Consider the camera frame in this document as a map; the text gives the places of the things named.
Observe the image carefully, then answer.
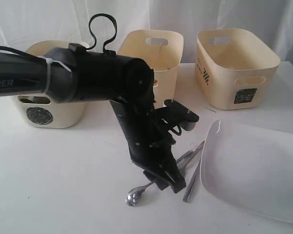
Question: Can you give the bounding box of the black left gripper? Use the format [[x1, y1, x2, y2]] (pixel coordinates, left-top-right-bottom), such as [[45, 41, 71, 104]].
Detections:
[[110, 100, 186, 194]]

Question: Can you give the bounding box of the steel fork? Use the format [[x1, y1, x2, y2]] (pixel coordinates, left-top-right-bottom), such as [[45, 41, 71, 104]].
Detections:
[[177, 141, 205, 172]]

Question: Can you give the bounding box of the steel knife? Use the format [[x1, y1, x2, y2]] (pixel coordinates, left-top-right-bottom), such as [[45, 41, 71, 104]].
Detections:
[[183, 159, 202, 203]]

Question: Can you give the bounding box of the steel spoon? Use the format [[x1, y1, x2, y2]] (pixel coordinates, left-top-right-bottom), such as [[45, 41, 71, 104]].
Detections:
[[126, 150, 195, 207]]

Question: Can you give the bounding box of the steel mug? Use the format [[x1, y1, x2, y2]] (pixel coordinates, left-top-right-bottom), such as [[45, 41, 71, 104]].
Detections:
[[18, 96, 51, 104]]

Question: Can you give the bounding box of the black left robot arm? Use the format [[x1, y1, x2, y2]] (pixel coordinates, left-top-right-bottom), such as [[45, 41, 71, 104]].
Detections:
[[0, 43, 185, 193]]

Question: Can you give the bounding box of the white rectangular plate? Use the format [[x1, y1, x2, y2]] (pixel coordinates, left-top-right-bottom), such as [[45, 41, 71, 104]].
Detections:
[[200, 120, 293, 223]]

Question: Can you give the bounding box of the cream bin with square mark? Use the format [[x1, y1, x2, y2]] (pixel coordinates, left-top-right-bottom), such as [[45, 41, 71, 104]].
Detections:
[[195, 28, 281, 110]]

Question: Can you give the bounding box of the cream bin with triangle mark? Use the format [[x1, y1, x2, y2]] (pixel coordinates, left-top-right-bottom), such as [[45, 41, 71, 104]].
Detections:
[[118, 30, 184, 108]]

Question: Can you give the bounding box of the cream bin with circle mark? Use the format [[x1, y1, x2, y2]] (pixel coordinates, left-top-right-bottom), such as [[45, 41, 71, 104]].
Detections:
[[11, 40, 88, 129]]

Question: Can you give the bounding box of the white backdrop curtain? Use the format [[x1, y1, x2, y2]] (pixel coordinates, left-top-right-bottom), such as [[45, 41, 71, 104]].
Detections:
[[0, 0, 293, 64]]

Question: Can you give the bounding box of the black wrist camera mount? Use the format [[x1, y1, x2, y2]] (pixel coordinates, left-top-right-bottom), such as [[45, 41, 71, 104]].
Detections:
[[156, 99, 199, 136]]

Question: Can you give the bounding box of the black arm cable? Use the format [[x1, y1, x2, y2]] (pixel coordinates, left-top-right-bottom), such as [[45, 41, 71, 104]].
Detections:
[[88, 13, 118, 53]]

